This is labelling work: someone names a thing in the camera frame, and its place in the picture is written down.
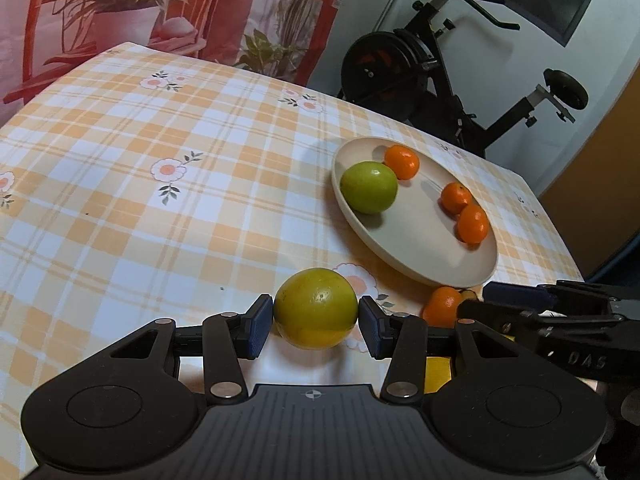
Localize beige round plate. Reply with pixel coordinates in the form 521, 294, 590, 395
331, 136, 499, 289

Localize printed pink backdrop cloth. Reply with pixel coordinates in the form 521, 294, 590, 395
0, 0, 362, 125

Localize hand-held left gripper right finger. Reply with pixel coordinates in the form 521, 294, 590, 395
359, 296, 576, 405

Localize yellow lemon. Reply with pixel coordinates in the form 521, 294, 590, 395
425, 357, 454, 395

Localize small orange tangerine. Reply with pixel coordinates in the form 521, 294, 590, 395
422, 286, 465, 329
383, 144, 420, 181
455, 204, 490, 245
439, 182, 474, 215

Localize dark window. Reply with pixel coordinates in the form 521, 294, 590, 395
452, 0, 609, 47

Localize yellow-green round citrus fruit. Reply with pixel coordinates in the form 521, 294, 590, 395
273, 267, 360, 351

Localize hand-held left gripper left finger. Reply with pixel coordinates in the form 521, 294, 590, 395
37, 294, 274, 405

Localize brown wooden door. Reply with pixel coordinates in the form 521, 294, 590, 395
537, 77, 640, 273

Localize checked floral tablecloth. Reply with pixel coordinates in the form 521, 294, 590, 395
0, 42, 587, 461

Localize green apple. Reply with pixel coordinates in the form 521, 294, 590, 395
340, 160, 399, 215

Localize black exercise bike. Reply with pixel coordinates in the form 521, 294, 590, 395
337, 0, 590, 159

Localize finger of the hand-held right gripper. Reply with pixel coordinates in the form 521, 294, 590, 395
457, 299, 552, 339
482, 280, 617, 311

